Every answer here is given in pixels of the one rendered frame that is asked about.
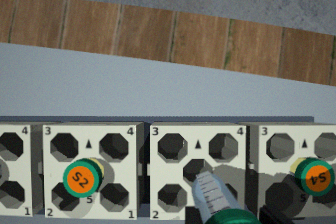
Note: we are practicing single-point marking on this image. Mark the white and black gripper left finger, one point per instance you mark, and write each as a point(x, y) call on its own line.
point(192, 215)

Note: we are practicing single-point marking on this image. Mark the cream bucket adapter with holes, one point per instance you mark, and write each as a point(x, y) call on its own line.
point(26, 170)

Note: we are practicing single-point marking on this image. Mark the grey table surface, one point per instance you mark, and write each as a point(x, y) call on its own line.
point(40, 81)

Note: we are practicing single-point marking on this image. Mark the white bucket adapter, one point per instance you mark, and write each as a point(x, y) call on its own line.
point(186, 149)
point(121, 192)
point(267, 176)

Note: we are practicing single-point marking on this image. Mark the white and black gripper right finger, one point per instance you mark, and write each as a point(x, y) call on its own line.
point(270, 214)

